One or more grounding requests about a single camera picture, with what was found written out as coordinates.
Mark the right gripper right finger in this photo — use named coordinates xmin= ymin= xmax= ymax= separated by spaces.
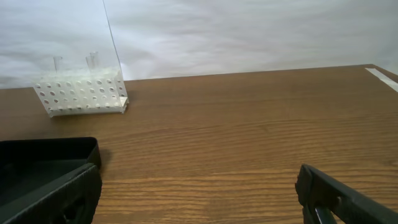
xmin=294 ymin=164 xmax=398 ymax=224

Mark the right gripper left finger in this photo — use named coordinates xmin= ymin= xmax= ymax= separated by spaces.
xmin=0 ymin=163 xmax=103 ymax=224

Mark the black tray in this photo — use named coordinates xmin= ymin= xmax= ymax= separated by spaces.
xmin=0 ymin=136 xmax=102 ymax=207

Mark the white test tube rack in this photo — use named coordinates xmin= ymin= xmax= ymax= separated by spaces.
xmin=32 ymin=68 xmax=129 ymax=118

